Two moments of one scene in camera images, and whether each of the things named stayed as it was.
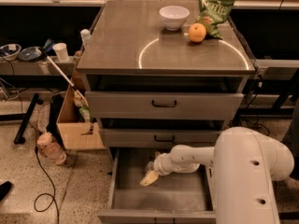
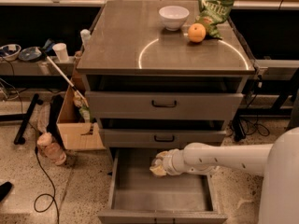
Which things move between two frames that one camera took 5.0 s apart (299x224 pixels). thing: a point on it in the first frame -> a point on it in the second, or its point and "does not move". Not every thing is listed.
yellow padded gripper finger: x=149 y=178 -> x=159 y=170
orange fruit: x=197 y=33 does not move
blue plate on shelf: x=30 y=53 does not move
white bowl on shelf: x=9 y=51 does not move
